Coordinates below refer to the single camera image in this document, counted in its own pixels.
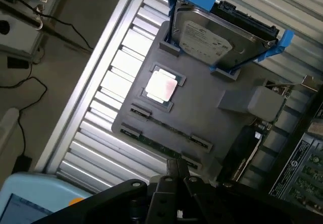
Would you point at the green RAM stick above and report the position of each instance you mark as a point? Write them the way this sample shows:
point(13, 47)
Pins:
point(170, 126)

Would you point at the black graphics card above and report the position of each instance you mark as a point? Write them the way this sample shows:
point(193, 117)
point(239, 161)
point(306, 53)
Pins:
point(242, 148)

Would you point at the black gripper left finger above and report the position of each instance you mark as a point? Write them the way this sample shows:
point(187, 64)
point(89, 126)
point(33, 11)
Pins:
point(126, 203)

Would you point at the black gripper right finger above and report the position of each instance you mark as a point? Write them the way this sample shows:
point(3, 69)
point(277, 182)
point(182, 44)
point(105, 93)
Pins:
point(227, 203)

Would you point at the black open PC case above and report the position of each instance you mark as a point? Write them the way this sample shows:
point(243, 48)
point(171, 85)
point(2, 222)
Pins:
point(302, 163)

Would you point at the grey plastic parts rack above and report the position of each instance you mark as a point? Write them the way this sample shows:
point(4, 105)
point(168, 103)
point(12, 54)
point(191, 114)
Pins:
point(202, 108)

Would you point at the silver CPU chip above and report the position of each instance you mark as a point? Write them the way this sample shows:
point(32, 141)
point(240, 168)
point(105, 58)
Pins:
point(162, 85)

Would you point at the white grey box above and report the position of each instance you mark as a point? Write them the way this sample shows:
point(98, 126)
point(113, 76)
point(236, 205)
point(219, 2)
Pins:
point(17, 32)

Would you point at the black power adapter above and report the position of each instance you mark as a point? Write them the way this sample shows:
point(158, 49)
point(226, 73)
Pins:
point(22, 164)

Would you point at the light blue teach pendant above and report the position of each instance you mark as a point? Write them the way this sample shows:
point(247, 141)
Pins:
point(27, 191)

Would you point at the silver hard disk drive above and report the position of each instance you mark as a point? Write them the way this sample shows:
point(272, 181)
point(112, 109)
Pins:
point(214, 40)

